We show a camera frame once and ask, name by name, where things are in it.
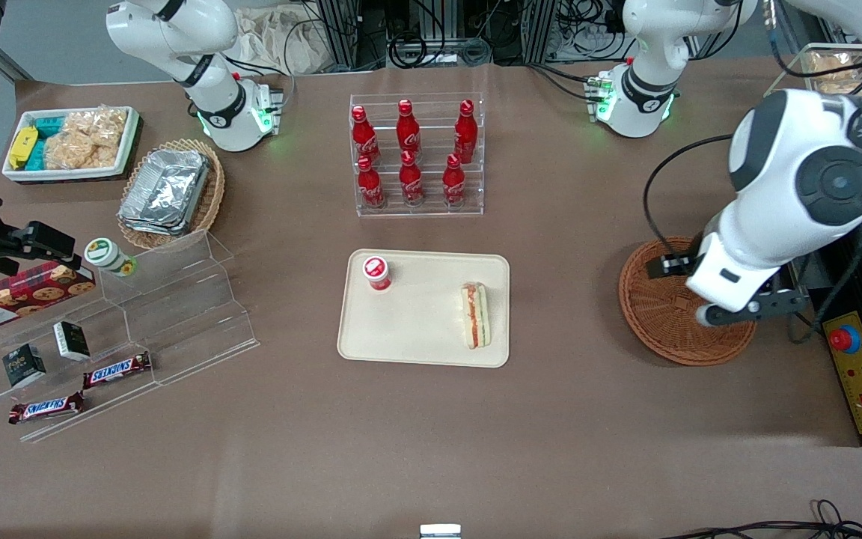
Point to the yellow snack packet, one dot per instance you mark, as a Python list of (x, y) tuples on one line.
[(23, 146)]

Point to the clear bag of crackers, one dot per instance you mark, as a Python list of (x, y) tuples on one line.
[(75, 152), (98, 126)]

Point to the red Walkers cookie box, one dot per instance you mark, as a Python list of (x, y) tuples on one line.
[(23, 296)]

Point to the aluminium frame post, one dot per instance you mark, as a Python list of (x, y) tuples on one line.
[(341, 34), (545, 30)]

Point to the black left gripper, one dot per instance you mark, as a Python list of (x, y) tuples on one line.
[(672, 265)]

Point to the sandwich with tomato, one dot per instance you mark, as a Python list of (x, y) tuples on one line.
[(476, 316)]

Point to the red emergency stop button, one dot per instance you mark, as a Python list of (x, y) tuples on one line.
[(844, 340)]

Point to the oval tan wicker basket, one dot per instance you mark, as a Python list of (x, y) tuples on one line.
[(210, 202)]

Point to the teal snack packet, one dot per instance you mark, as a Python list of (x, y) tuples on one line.
[(37, 156), (49, 126)]

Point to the round brown wicker basket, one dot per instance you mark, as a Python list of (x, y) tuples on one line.
[(663, 322)]

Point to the small black carton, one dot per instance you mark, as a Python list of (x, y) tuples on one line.
[(72, 340), (24, 365)]

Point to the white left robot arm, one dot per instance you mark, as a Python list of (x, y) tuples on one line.
[(805, 187)]

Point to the small white device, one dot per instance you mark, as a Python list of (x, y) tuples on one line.
[(440, 531)]

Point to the red lid white cup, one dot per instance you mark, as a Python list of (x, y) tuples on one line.
[(377, 272)]

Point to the stack of foil containers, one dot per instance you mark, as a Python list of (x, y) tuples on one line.
[(165, 191)]

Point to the red Coca-Cola bottle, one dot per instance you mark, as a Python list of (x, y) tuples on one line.
[(364, 136), (465, 135), (408, 129), (370, 186), (453, 183), (411, 182)]

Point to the clear acrylic bottle rack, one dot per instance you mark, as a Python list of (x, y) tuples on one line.
[(431, 191)]

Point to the beige plastic tray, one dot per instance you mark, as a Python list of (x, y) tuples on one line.
[(420, 322)]

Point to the clear acrylic step display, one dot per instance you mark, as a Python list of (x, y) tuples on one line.
[(184, 314)]

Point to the beige cloth bag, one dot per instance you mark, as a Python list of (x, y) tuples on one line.
[(281, 41)]

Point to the green lid yogurt cup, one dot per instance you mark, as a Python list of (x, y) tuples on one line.
[(104, 253)]

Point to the white rectangular snack bin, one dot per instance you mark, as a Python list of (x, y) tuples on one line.
[(113, 161)]

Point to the Snickers chocolate bar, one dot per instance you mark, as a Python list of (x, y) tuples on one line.
[(117, 370), (46, 408)]

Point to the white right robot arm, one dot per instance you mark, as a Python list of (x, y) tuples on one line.
[(214, 97)]

